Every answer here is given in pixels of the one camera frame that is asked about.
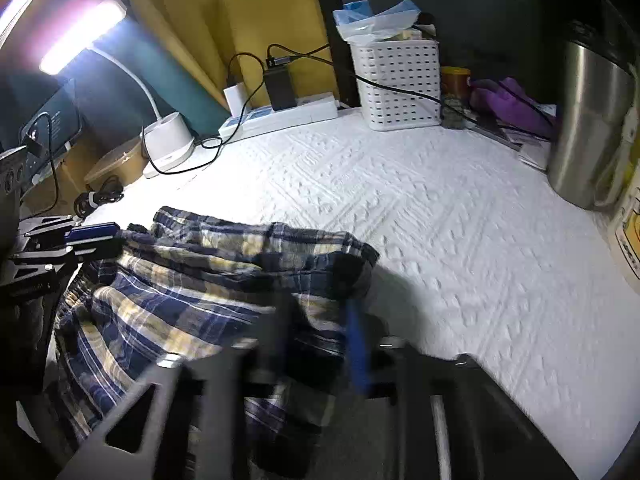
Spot black power adapter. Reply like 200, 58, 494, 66
264, 58, 297, 112

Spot purple cloth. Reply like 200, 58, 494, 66
470, 77, 555, 140

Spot white power strip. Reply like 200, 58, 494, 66
218, 92, 338, 142

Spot yellow curtain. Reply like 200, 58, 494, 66
129, 0, 337, 104

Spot black power cable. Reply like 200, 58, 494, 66
142, 41, 557, 177

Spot white perforated plastic basket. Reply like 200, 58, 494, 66
350, 39, 440, 131

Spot blue yellow plaid pants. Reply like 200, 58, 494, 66
46, 206, 378, 479

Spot brown round container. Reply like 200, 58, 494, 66
84, 136, 146, 190

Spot teal curtain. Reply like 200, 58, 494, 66
96, 18, 229, 138

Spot blue plastic bag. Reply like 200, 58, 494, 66
333, 0, 421, 46

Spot white bear cartoon mug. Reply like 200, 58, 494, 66
608, 166, 640, 294

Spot white usb charger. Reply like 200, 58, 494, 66
224, 82, 252, 118

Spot white textured table cover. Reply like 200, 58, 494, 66
91, 111, 639, 479

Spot small red yellow jar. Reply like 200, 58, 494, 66
440, 66, 472, 102

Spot white desk lamp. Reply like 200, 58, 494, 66
39, 0, 196, 179

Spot coiled black cable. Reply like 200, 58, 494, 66
72, 174, 125, 220

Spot stainless steel tumbler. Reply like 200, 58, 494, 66
547, 22, 639, 210

